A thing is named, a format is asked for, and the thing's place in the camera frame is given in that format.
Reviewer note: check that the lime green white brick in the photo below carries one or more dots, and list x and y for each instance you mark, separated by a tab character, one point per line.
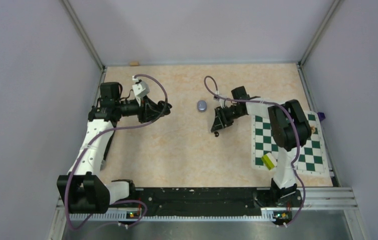
269	161

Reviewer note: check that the purple object beside table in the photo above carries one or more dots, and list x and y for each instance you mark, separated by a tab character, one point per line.
321	116

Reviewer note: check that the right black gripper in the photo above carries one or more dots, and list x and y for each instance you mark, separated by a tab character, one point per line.
221	120

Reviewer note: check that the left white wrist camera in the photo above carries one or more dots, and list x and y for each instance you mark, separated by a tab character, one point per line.
140	89

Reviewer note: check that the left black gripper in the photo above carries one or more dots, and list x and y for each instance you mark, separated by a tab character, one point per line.
145	111

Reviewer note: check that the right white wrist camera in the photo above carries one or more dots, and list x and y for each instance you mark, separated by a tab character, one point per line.
218	97

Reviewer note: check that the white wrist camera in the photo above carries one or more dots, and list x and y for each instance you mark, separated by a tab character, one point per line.
140	89
218	97

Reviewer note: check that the green white chessboard mat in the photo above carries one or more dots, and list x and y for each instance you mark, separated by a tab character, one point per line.
313	157

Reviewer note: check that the small wooden block at wall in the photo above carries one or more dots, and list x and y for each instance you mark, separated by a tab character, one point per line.
134	63

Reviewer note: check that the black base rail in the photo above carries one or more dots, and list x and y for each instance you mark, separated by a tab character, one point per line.
203	201

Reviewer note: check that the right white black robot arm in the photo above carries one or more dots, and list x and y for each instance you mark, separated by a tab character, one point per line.
289	128

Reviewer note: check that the purple grey earbud charging case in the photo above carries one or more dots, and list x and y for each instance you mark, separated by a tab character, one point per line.
202	106

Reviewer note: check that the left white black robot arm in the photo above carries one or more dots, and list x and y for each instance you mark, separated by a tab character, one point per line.
81	189

